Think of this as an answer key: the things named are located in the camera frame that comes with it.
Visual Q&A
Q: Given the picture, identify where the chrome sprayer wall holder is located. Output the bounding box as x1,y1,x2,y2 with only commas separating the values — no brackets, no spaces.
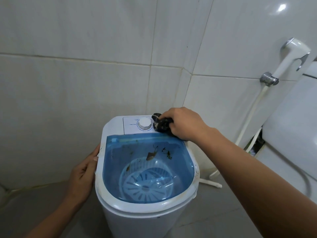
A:
260,72,280,87

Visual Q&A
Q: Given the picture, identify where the white drain pipe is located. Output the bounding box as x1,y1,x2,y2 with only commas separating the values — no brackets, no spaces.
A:
199,178,223,189

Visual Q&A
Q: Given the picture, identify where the white round timer knob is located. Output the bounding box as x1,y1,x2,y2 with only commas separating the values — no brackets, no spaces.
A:
138,118,152,130

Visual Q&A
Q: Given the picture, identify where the white mini washing machine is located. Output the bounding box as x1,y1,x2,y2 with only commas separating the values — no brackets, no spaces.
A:
95,115,200,238

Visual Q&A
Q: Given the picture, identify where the white bidet sprayer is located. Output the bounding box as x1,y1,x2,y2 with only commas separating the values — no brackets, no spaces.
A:
271,38,311,79

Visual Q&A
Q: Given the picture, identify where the person's right hand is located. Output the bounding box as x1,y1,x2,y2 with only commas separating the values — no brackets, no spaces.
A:
158,107,212,143

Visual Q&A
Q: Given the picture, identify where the white perforated wash basket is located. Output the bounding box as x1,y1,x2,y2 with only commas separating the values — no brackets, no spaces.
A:
119,158,178,204

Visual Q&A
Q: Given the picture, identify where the person's left hand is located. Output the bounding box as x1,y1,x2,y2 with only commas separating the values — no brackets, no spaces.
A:
66,145,101,205

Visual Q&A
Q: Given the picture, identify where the brown leaf scrap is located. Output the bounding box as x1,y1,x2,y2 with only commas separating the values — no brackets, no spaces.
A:
146,146,158,161

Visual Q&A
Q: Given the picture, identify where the person's left forearm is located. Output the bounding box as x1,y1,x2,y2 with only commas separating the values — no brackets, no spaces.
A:
25,196,83,238

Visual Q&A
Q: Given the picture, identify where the person's right forearm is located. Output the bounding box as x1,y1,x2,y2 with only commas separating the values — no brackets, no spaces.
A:
197,127,317,238

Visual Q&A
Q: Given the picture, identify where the grey toilet supply hose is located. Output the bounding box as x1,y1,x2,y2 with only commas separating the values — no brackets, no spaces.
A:
279,156,313,199

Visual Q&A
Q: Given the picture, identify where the blue transparent washer lid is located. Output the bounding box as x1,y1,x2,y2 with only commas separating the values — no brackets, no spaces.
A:
102,133,195,204

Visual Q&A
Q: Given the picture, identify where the white sprayer hose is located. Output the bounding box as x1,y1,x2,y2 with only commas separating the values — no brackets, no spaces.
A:
209,85,269,179

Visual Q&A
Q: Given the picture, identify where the white toilet tank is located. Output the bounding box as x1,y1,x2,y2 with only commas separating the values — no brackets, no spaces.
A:
255,56,317,204

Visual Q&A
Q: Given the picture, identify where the black patterned cloth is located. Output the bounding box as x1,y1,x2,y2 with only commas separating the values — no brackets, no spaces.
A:
152,113,174,133

